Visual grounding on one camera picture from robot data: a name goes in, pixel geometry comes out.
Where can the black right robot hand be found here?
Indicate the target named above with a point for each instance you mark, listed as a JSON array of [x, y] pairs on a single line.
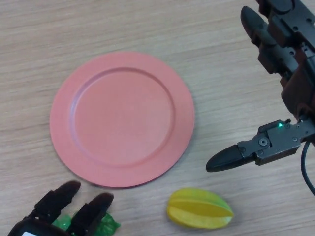
[[300, 81]]

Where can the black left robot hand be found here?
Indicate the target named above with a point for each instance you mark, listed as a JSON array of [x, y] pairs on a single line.
[[46, 209]]

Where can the green grape bunch with leaf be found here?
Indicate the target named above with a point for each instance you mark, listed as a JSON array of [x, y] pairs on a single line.
[[108, 225]]

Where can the pink round plate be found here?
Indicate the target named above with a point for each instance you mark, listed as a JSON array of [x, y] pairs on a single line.
[[123, 120]]

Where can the yellow starfruit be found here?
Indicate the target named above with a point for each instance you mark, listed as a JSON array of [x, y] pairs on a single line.
[[199, 209]]

